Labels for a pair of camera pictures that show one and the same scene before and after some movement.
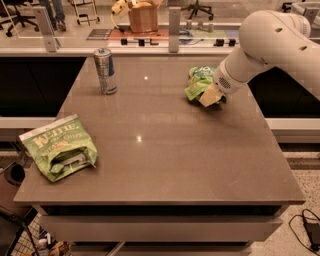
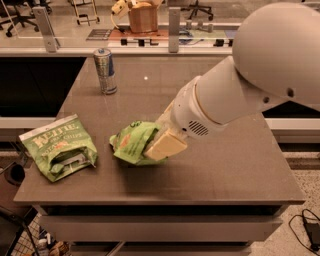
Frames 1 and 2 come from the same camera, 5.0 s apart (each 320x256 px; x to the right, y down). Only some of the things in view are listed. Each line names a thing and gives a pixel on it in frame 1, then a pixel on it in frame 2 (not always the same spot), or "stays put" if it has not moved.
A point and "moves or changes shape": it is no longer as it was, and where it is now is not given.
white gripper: (226, 82) to (187, 111)
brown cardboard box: (143, 19) stays put
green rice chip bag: (199, 78) moves or changes shape
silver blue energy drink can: (106, 71) stays put
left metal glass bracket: (46, 27) stays put
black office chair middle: (196, 7) stays put
